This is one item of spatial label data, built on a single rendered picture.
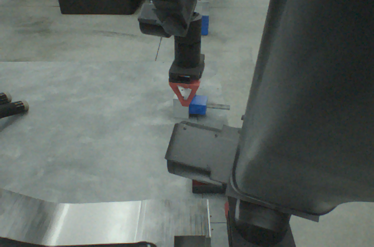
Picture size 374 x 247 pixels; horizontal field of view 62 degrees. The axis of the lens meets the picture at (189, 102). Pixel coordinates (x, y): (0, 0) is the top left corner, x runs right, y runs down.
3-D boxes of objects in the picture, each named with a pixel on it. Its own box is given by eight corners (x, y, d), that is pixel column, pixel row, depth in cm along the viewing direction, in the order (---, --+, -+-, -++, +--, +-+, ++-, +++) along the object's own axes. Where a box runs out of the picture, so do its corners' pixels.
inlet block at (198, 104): (229, 110, 77) (231, 92, 74) (228, 123, 73) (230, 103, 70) (177, 105, 78) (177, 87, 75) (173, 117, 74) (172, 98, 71)
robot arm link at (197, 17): (196, 17, 59) (206, 8, 63) (163, 12, 61) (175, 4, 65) (195, 50, 63) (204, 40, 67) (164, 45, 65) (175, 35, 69)
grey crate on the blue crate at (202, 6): (207, 5, 355) (208, -9, 347) (208, 16, 321) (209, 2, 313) (154, 5, 357) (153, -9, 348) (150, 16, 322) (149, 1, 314)
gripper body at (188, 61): (168, 79, 66) (167, 47, 62) (177, 58, 74) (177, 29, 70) (198, 82, 65) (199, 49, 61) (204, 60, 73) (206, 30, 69)
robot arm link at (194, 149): (287, 236, 20) (311, 110, 22) (128, 186, 23) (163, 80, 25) (278, 225, 31) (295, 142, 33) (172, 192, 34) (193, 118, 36)
